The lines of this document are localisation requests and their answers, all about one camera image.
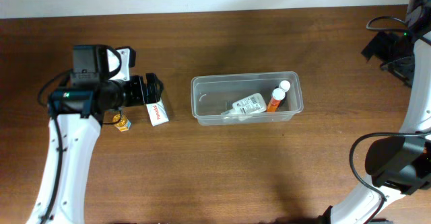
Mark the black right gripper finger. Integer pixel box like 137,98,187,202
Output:
361,32,397,61
380,56,415,87

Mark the white Panadol box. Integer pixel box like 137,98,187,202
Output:
145,100,169,126

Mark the small gold-lid jar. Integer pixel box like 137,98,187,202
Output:
112,114,131,132

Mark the orange tube white cap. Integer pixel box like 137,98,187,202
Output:
266,88,286,113

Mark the dark bottle white cap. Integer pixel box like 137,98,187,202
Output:
278,80,291,107

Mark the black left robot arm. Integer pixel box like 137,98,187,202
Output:
28,44,164,223

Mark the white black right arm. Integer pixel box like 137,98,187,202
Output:
316,0,430,223

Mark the clear plastic container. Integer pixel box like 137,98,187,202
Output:
191,71,304,126

